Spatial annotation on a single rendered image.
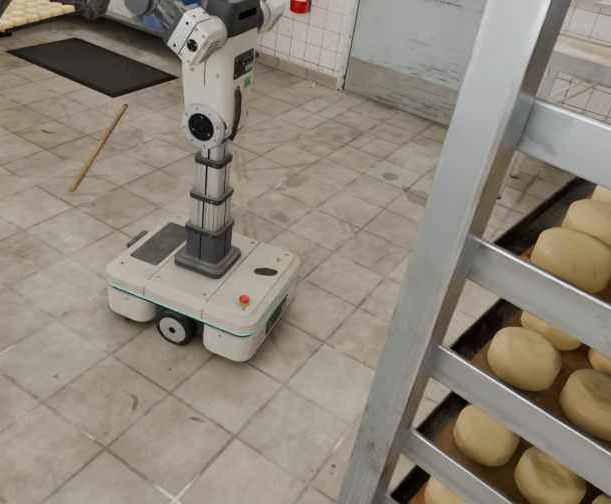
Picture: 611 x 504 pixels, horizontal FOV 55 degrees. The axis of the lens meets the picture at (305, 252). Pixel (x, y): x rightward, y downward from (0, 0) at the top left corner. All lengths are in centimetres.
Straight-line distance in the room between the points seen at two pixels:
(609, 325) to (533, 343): 11
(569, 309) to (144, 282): 205
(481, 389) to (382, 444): 9
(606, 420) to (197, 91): 173
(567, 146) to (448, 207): 7
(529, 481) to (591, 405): 9
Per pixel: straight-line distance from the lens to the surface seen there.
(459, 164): 33
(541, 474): 51
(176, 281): 230
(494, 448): 51
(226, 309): 219
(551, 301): 37
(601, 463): 42
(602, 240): 45
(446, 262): 36
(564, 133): 34
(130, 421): 218
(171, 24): 179
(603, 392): 46
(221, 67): 193
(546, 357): 46
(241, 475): 205
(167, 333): 239
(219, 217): 223
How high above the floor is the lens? 170
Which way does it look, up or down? 35 degrees down
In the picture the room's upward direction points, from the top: 10 degrees clockwise
